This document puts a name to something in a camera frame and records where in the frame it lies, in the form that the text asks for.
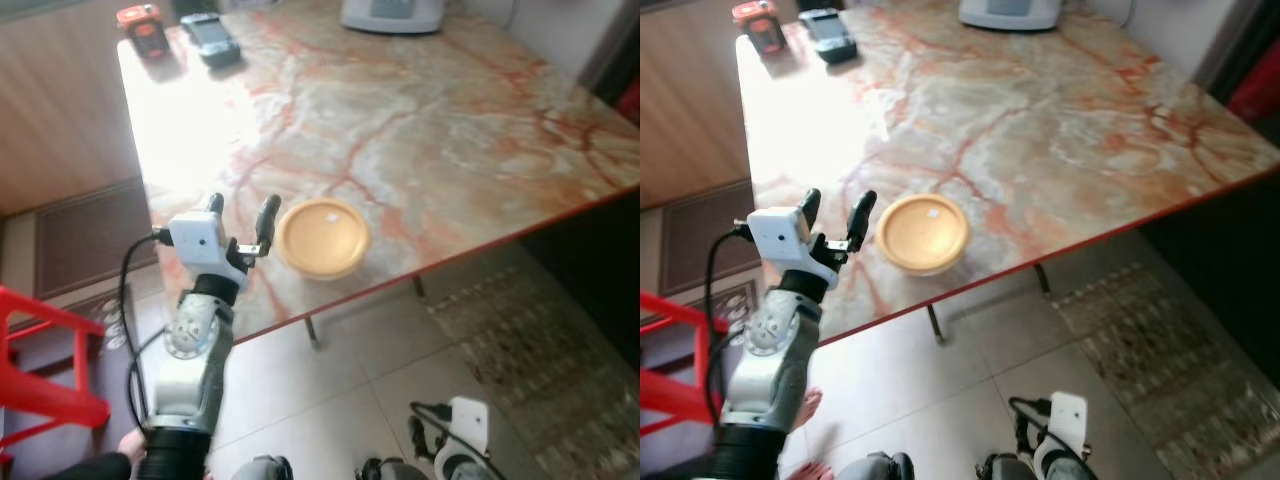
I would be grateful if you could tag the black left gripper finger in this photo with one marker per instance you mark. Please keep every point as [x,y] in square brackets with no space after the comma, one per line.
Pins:
[862,218]
[216,204]
[268,218]
[812,205]

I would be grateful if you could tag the round orange bowl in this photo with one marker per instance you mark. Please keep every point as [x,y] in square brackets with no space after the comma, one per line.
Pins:
[322,238]
[922,233]

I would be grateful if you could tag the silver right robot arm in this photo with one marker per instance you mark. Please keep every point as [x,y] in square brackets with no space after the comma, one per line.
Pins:
[1060,465]
[462,468]

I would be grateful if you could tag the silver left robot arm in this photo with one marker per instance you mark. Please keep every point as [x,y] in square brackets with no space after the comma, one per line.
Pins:
[192,370]
[765,365]

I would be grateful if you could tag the person's hand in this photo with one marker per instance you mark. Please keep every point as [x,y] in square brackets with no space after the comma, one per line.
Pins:
[133,447]

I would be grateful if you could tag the grey robot right leg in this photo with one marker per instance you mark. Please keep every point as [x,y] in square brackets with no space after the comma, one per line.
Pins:
[1005,468]
[395,470]

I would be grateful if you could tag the grey robot leg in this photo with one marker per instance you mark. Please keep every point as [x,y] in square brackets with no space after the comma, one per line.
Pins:
[1005,468]
[262,468]
[395,470]
[875,467]

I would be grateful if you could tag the metal table leg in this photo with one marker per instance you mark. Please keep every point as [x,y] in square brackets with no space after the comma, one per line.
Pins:
[935,325]
[419,288]
[1042,278]
[313,332]

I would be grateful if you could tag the brown door mat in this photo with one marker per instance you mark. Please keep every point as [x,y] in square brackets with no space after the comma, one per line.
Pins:
[705,240]
[95,240]

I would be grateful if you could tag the brown patterned floor rug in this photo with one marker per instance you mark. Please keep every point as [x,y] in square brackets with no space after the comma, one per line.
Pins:
[550,370]
[1170,360]

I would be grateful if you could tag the grey robot left leg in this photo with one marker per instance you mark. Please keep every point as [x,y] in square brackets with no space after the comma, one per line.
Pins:
[875,467]
[262,468]

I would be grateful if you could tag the grey black handheld device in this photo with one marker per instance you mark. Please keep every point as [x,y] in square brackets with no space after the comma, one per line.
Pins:
[212,40]
[828,36]

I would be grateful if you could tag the mauve floor mat with prints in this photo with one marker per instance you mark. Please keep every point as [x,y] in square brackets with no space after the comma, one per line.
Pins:
[690,350]
[60,355]

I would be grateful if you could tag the orange black handheld device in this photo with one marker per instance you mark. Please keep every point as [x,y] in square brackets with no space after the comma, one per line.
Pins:
[145,30]
[760,27]

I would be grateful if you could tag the red object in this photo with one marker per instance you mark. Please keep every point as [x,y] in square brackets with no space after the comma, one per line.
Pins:
[1258,95]
[630,102]

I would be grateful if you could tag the red metal rack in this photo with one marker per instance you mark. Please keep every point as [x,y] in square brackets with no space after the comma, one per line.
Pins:
[50,400]
[670,392]

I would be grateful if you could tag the white appliance base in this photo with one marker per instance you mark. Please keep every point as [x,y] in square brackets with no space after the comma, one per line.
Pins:
[392,15]
[1010,12]

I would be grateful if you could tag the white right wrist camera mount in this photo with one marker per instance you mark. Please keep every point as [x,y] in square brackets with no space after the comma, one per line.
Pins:
[1068,420]
[470,425]

